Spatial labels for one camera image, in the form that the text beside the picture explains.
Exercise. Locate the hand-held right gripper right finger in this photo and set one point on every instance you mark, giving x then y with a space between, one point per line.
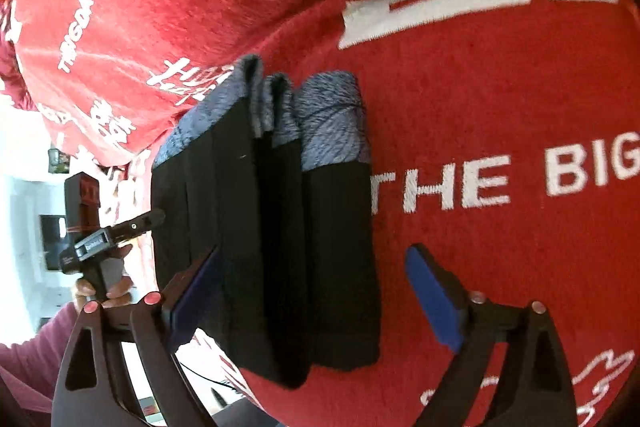
435 297

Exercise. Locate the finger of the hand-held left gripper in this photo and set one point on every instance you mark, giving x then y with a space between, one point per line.
142 221

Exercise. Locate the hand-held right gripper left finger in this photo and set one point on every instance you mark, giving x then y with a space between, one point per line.
200 297

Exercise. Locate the black pants with grey waistband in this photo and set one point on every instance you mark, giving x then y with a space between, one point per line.
280 232

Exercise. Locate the person's left forearm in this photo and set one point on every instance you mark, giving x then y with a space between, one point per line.
30 357

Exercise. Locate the person's left hand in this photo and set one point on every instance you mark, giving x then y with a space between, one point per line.
119 291

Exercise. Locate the black monitor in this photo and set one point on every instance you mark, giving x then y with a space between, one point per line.
51 242

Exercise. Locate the small dark picture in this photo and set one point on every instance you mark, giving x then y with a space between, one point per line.
58 161

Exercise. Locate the red printed blanket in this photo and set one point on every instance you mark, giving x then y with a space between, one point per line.
475 107

